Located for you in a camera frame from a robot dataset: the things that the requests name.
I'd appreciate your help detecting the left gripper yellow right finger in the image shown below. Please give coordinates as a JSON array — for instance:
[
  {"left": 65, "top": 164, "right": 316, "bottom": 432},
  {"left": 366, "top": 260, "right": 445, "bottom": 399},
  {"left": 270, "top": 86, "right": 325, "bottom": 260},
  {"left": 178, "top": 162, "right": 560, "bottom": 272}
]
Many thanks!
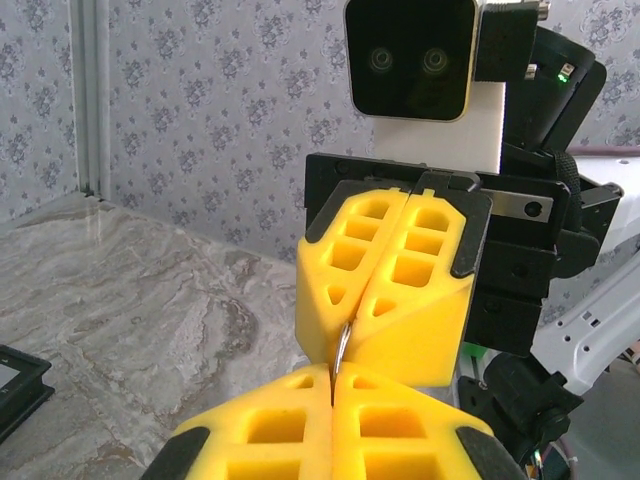
[{"left": 331, "top": 360, "right": 525, "bottom": 480}]

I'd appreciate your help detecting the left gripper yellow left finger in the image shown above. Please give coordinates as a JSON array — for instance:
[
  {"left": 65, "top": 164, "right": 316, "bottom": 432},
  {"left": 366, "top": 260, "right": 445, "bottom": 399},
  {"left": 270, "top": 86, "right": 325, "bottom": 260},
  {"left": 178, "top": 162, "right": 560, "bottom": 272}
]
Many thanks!
[{"left": 141, "top": 362, "right": 335, "bottom": 480}]

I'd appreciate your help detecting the silver split keyring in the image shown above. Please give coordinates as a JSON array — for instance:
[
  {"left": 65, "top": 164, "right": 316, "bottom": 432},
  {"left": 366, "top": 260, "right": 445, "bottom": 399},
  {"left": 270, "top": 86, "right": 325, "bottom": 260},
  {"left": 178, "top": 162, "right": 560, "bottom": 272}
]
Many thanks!
[{"left": 333, "top": 321, "right": 354, "bottom": 377}]

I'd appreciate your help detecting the black grey folding chessboard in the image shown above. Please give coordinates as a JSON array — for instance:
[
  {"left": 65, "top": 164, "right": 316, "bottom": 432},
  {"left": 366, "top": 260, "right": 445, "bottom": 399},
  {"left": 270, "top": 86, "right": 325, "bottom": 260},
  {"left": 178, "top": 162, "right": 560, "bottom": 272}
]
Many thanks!
[{"left": 0, "top": 343, "right": 54, "bottom": 445}]

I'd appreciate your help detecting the aluminium corner post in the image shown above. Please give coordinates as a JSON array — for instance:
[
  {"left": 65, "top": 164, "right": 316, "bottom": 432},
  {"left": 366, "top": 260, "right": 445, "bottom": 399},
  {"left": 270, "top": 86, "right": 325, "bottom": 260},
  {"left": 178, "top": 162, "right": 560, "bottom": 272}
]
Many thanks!
[{"left": 69, "top": 0, "right": 115, "bottom": 202}]

